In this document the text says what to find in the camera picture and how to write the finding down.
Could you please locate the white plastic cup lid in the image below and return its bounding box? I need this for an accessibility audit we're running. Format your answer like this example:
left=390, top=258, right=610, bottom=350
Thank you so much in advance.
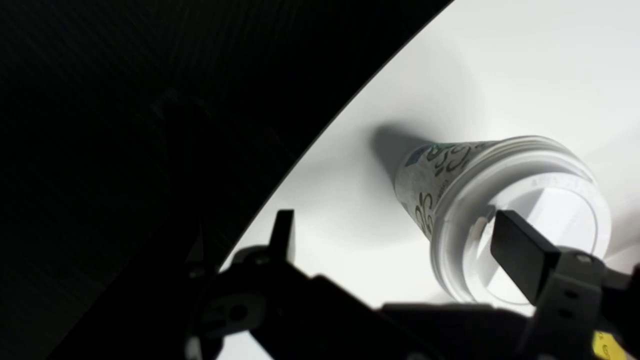
left=426, top=134, right=615, bottom=310

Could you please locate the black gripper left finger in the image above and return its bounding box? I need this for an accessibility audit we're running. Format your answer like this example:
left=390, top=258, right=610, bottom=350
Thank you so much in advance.
left=188, top=208, right=428, bottom=360

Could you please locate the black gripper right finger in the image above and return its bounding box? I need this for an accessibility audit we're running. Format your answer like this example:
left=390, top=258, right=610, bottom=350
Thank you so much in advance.
left=489, top=208, right=640, bottom=360

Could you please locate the printed paper coffee cup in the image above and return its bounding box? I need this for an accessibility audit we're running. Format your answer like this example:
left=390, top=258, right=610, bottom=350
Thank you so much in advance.
left=390, top=136, right=511, bottom=242

